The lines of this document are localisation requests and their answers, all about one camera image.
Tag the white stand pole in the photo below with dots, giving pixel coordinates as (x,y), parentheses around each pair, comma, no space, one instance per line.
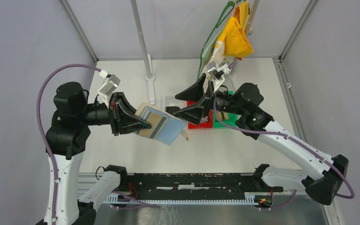
(150,78)

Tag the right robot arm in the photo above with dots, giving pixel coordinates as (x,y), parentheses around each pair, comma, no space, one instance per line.
(320,175)

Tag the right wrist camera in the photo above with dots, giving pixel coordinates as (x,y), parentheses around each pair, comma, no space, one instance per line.
(217,73)

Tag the patterned white cloth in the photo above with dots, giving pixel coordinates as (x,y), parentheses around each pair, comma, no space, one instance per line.
(216,53)

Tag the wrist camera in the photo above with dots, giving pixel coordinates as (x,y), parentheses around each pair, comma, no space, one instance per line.
(217,73)
(110,84)

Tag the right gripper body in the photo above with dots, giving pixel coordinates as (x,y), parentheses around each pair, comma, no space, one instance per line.
(210,103)

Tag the right stand pole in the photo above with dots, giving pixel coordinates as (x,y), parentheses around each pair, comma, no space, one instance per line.
(245,16)

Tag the yellow cloth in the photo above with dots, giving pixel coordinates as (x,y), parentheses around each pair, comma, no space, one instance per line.
(229,36)

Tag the green clothes hanger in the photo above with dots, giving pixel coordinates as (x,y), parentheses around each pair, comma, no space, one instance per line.
(207,47)

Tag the gold card in green bin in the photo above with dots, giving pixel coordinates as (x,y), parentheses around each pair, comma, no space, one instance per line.
(223,115)

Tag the white cable duct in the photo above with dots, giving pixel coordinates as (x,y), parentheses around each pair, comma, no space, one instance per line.
(249,200)

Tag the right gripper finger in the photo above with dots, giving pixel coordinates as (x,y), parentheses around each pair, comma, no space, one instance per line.
(194,92)
(185,113)

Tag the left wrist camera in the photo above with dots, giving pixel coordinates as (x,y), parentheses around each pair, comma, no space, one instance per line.
(110,84)

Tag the tan leather card holder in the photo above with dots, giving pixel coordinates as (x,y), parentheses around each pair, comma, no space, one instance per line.
(165,128)

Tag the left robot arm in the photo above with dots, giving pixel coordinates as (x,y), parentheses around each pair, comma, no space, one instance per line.
(66,139)

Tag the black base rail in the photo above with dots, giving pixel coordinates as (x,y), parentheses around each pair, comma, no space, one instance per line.
(193,186)

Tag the black object in tray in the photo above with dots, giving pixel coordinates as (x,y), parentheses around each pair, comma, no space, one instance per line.
(171,109)

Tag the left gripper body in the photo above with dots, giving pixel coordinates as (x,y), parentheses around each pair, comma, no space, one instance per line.
(114,112)

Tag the red plastic bin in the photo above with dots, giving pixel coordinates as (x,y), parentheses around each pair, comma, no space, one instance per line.
(201,125)

